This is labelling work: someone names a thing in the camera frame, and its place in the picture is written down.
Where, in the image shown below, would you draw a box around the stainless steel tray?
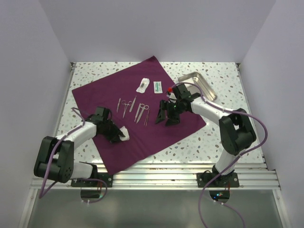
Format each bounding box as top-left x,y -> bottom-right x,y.
178,72 -> 217,101

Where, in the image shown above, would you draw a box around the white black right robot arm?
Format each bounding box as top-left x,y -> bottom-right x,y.
155,83 -> 257,187

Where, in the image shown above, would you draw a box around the green white suture packet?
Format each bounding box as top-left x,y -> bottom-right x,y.
153,81 -> 162,94

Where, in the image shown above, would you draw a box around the steel forceps with rings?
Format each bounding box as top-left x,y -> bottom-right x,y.
122,100 -> 133,118

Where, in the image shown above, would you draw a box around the steel tweezers upper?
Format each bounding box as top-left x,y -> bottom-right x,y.
129,96 -> 137,112

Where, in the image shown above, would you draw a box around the thin steel tweezers right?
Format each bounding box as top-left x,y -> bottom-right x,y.
144,109 -> 150,126

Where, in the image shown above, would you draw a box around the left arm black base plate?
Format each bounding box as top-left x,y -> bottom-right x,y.
71,172 -> 114,188

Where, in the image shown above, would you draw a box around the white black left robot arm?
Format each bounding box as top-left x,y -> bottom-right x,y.
34,107 -> 130,187

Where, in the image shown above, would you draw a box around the purple cloth mat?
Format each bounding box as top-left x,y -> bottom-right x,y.
72,57 -> 205,174

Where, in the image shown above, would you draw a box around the steel probe handle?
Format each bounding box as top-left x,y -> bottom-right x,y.
134,104 -> 142,122

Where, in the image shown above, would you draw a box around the clear blister pack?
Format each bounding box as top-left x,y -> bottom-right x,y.
136,78 -> 150,94

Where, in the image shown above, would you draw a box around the steel surgical scissors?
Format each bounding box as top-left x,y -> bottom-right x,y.
135,104 -> 149,123

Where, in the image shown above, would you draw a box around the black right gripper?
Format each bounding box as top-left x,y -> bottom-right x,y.
155,99 -> 184,127

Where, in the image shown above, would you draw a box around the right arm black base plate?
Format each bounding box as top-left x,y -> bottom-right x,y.
196,171 -> 240,188

